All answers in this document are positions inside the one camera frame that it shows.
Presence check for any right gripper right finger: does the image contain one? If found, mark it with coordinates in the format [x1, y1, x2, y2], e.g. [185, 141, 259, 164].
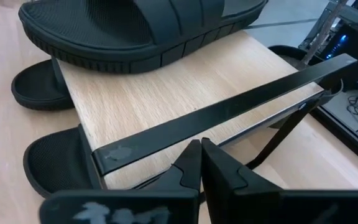
[201, 138, 358, 224]

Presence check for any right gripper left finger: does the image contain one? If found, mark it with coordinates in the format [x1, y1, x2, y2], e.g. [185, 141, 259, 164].
[39, 139, 202, 224]

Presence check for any black rubber slide sandal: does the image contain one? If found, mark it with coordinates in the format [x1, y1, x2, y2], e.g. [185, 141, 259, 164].
[11, 58, 75, 111]
[22, 124, 106, 200]
[17, 0, 269, 75]

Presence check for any black perforated computer case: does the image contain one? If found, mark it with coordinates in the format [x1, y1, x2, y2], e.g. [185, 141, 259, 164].
[320, 21, 358, 93]

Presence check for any wooden shelf with black frame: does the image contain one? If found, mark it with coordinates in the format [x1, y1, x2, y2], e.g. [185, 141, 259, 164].
[50, 29, 358, 190]

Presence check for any black metal rig frame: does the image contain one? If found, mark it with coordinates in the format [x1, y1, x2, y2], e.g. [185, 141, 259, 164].
[300, 0, 358, 172]

